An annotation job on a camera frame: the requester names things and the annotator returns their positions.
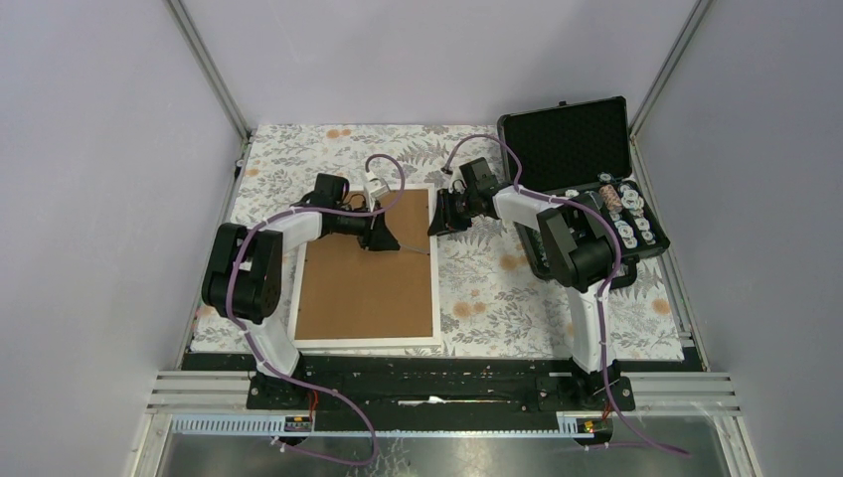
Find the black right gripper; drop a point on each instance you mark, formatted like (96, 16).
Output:
(444, 221)

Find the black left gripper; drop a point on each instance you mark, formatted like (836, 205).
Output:
(377, 236)

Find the yellow handled screwdriver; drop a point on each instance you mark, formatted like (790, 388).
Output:
(414, 249)

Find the white picture frame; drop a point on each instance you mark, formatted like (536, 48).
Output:
(343, 297)

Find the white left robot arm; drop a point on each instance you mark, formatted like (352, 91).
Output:
(243, 278)

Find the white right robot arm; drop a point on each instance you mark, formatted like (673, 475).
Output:
(582, 250)

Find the floral patterned table mat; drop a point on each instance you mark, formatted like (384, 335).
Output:
(491, 304)

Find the black poker chip case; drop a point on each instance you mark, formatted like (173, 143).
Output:
(566, 147)

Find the brown poker chip stack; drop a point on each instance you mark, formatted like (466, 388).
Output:
(611, 200)

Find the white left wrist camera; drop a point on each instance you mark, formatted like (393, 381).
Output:
(375, 189)

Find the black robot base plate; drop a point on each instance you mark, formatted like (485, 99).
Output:
(417, 391)

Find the grey slotted cable duct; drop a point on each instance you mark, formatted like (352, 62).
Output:
(300, 425)

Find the aluminium front rail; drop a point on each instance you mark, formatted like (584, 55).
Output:
(232, 403)

